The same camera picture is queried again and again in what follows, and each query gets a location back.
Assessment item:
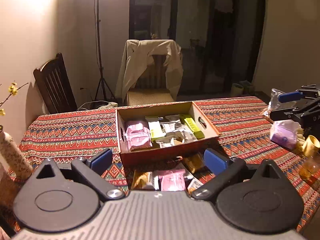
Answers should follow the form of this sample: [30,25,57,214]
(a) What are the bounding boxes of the golden snack bag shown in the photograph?
[131,170,159,191]

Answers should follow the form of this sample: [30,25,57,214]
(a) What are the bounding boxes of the clear plastic snack bag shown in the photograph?
[260,88,285,123]

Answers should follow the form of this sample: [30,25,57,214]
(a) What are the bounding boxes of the purple white tissue pack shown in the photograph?
[270,120,301,150]

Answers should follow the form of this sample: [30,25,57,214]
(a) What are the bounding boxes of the red patterned tablecloth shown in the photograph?
[0,96,320,233]

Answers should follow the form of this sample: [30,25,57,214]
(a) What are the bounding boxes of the gold paper cup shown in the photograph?
[302,135,320,157]

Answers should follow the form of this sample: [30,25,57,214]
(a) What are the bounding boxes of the pink flat snack packet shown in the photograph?
[158,170,185,192]

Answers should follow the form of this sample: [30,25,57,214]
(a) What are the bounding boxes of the yellow-green snack packet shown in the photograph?
[180,114,204,139]

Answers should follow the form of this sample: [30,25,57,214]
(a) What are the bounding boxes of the white power strip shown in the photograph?
[98,101,118,109]

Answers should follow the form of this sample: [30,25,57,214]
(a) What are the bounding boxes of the cardboard tray box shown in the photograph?
[116,102,219,167]

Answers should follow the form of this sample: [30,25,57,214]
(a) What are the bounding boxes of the floral slim vase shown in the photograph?
[1,125,33,180]

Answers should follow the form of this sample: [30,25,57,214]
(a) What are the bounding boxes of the tripod floor lamp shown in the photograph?
[93,0,116,102]

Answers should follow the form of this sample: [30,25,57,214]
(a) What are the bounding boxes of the dark wooden chair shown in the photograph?
[33,53,77,114]

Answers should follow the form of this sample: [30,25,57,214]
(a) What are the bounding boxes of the chair with woven seat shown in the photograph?
[126,53,176,106]

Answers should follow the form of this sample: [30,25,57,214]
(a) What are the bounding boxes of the yellow flower branches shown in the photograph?
[0,81,29,116]

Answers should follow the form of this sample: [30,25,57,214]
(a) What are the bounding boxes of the beige shirt on chair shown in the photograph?
[114,40,183,100]

